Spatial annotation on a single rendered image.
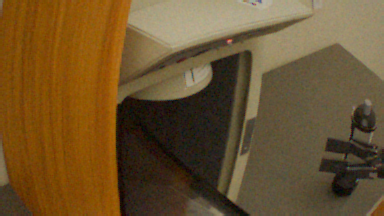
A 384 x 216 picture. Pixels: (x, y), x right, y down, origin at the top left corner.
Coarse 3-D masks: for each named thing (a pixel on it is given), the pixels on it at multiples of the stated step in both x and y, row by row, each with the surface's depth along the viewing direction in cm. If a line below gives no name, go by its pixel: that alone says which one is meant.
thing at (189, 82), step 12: (192, 72) 112; (204, 72) 114; (156, 84) 110; (168, 84) 110; (180, 84) 111; (192, 84) 112; (204, 84) 114; (132, 96) 110; (144, 96) 110; (156, 96) 110; (168, 96) 111; (180, 96) 111
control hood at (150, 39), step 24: (192, 0) 97; (216, 0) 98; (288, 0) 105; (144, 24) 89; (168, 24) 89; (192, 24) 89; (216, 24) 90; (240, 24) 91; (264, 24) 95; (288, 24) 105; (144, 48) 87; (168, 48) 84; (192, 48) 90; (120, 72) 93; (144, 72) 93
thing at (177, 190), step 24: (120, 120) 96; (120, 144) 98; (144, 144) 92; (120, 168) 100; (144, 168) 94; (168, 168) 89; (120, 192) 103; (144, 192) 96; (168, 192) 91; (192, 192) 86; (216, 192) 83
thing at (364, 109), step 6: (366, 102) 140; (360, 108) 143; (366, 108) 140; (354, 114) 142; (360, 114) 140; (366, 114) 140; (372, 114) 141; (360, 120) 139; (366, 120) 139; (372, 120) 139; (366, 126) 138
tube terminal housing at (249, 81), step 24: (144, 0) 93; (168, 0) 96; (240, 48) 113; (168, 72) 105; (240, 72) 121; (120, 96) 100; (240, 96) 124; (240, 120) 127; (240, 144) 126; (240, 168) 130
